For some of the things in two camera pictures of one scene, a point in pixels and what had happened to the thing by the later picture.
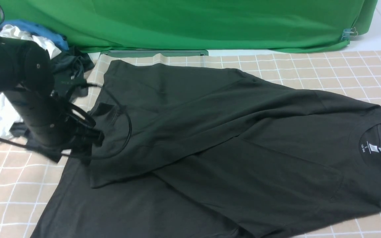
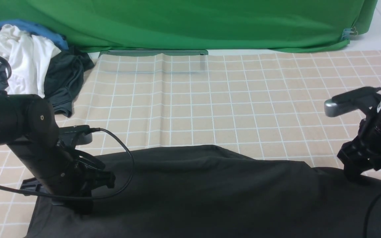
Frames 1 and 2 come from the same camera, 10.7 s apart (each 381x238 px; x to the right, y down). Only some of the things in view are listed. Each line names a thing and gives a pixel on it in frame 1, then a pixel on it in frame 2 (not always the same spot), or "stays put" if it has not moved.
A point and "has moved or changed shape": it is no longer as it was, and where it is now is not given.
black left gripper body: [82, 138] to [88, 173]
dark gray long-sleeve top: [196, 152] has moved or changed shape
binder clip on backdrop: [348, 32] stays put
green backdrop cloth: [191, 25] stays put
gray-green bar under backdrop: [151, 52] stays put
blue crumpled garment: [60, 40] stays put
